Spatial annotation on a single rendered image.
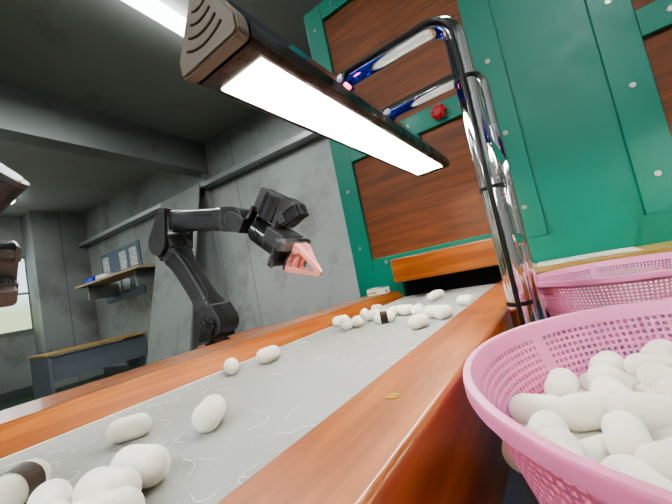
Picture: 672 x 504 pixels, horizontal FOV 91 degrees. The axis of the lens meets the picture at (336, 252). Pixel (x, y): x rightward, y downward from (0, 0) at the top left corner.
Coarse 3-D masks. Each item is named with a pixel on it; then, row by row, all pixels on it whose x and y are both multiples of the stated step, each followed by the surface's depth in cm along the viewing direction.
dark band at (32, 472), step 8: (24, 464) 20; (32, 464) 20; (8, 472) 19; (16, 472) 19; (24, 472) 19; (32, 472) 20; (40, 472) 20; (32, 480) 19; (40, 480) 20; (32, 488) 19
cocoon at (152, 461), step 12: (132, 444) 20; (144, 444) 19; (156, 444) 19; (120, 456) 19; (132, 456) 18; (144, 456) 18; (156, 456) 18; (168, 456) 19; (144, 468) 18; (156, 468) 18; (168, 468) 19; (144, 480) 18; (156, 480) 18
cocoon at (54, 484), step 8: (48, 480) 18; (56, 480) 18; (64, 480) 18; (40, 488) 17; (48, 488) 17; (56, 488) 17; (64, 488) 17; (32, 496) 17; (40, 496) 16; (48, 496) 16; (56, 496) 16; (64, 496) 17
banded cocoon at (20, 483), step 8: (40, 464) 20; (48, 464) 21; (48, 472) 21; (0, 480) 19; (8, 480) 19; (16, 480) 19; (24, 480) 19; (0, 488) 18; (8, 488) 18; (16, 488) 19; (24, 488) 19; (0, 496) 18; (8, 496) 18; (16, 496) 18; (24, 496) 19
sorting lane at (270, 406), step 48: (480, 288) 84; (336, 336) 56; (384, 336) 48; (192, 384) 42; (240, 384) 37; (288, 384) 33; (336, 384) 30; (96, 432) 30; (192, 432) 26; (240, 432) 24; (288, 432) 22; (192, 480) 18; (240, 480) 17
